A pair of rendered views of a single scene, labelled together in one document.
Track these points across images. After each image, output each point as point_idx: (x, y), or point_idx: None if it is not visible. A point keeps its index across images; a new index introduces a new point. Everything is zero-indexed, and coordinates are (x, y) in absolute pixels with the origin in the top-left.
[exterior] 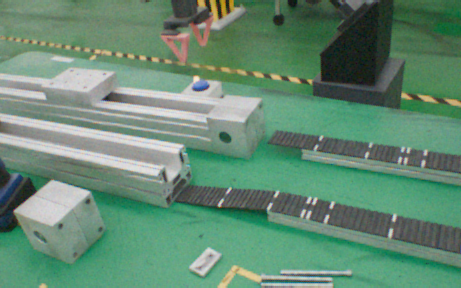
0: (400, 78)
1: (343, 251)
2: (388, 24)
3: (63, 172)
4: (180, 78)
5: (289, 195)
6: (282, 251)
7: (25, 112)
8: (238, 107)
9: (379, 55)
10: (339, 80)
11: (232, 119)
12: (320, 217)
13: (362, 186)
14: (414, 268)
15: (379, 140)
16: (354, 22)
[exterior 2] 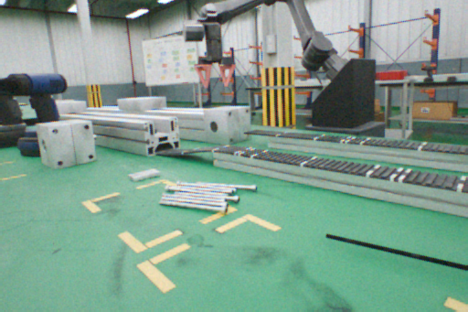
0: (380, 135)
1: (260, 181)
2: (369, 91)
3: (97, 135)
4: None
5: (236, 146)
6: (209, 177)
7: None
8: (229, 108)
9: (357, 106)
10: (325, 124)
11: (219, 110)
12: (249, 154)
13: None
14: (320, 194)
15: None
16: (335, 76)
